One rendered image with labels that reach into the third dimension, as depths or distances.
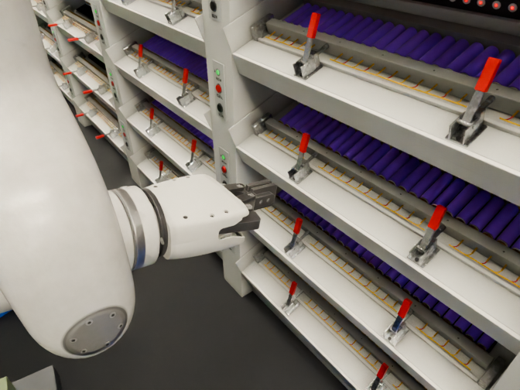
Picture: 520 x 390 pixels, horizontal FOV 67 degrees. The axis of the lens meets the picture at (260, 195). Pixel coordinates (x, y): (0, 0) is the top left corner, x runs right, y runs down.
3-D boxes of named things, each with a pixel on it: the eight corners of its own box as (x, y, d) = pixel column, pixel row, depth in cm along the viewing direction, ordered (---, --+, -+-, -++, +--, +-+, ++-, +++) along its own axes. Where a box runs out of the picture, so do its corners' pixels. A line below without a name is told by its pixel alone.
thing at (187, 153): (223, 209, 107) (203, 176, 96) (131, 128, 145) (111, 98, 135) (277, 163, 112) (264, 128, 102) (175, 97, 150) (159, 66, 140)
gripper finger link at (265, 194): (229, 213, 48) (269, 202, 52) (244, 227, 46) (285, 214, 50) (232, 191, 47) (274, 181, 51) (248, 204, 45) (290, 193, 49)
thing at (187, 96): (218, 144, 95) (196, 98, 84) (121, 74, 133) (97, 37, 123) (279, 97, 100) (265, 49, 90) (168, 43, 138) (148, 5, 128)
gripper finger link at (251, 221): (186, 231, 42) (196, 205, 47) (258, 243, 42) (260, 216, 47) (187, 223, 41) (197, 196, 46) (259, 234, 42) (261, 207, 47)
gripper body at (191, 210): (119, 229, 46) (202, 208, 52) (159, 283, 39) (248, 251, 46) (119, 172, 42) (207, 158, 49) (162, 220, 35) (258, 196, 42)
